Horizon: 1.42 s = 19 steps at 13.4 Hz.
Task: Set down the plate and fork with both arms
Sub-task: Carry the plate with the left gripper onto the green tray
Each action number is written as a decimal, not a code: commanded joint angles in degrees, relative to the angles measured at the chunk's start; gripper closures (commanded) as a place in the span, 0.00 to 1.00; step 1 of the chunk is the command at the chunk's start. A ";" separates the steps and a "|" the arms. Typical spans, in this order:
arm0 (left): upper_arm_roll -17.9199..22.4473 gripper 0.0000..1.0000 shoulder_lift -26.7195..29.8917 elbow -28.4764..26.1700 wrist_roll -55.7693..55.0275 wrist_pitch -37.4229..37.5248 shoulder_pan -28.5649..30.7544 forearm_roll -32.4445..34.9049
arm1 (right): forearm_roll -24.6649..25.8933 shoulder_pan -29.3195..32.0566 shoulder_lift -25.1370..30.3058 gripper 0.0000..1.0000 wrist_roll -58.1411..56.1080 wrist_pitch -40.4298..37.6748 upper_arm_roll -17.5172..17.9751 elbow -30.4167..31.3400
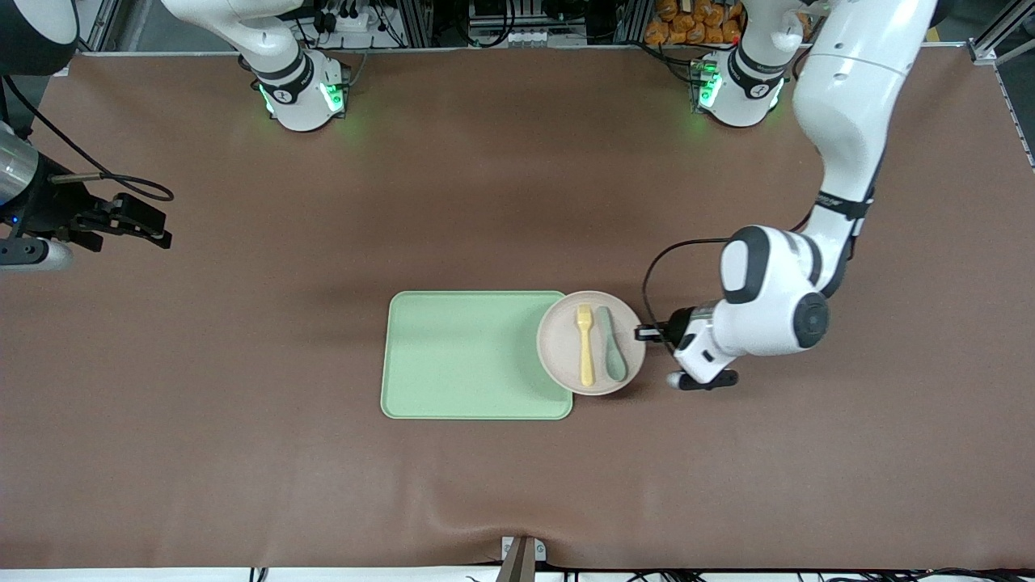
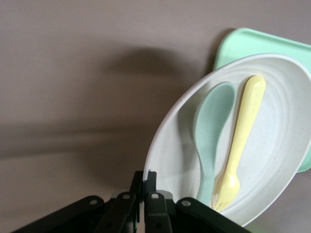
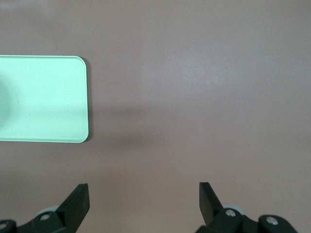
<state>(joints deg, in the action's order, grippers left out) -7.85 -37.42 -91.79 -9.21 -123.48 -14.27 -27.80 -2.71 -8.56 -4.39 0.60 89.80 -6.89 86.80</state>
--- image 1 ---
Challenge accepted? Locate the yellow plastic fork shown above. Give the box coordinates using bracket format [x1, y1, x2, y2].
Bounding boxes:
[575, 304, 597, 387]

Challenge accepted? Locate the round beige plate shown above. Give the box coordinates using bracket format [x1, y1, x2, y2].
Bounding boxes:
[537, 290, 647, 396]

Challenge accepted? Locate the grey-green plastic spoon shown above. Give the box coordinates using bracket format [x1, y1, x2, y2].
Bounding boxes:
[597, 306, 628, 383]

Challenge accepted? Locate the light green rectangular tray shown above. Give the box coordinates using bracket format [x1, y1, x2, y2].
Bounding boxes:
[380, 290, 574, 421]

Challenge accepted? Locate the brown table mat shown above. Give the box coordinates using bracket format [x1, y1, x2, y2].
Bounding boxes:
[0, 48, 1035, 571]

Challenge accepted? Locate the white power strip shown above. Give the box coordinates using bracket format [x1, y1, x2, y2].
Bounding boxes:
[318, 6, 374, 35]

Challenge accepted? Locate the orange package pile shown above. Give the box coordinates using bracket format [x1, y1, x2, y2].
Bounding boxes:
[644, 0, 834, 46]

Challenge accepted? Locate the white connector strip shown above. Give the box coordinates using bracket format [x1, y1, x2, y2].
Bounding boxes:
[467, 27, 560, 48]

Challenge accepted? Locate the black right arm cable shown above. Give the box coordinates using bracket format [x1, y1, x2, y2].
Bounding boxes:
[0, 76, 175, 204]

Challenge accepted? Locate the aluminium frame post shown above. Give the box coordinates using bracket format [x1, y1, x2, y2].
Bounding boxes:
[73, 0, 122, 57]
[966, 0, 1035, 67]

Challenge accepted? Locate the metal clamp bracket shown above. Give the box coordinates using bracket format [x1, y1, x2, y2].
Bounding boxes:
[495, 535, 548, 582]

